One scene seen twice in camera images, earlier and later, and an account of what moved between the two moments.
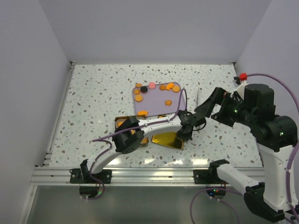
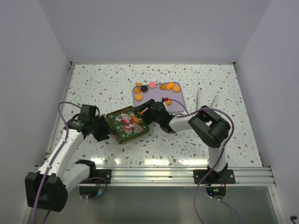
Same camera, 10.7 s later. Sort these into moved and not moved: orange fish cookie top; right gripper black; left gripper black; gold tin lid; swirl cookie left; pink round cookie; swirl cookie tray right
Moved: right gripper black; left gripper black; gold tin lid
Not moved: orange fish cookie top; swirl cookie tray right; swirl cookie left; pink round cookie
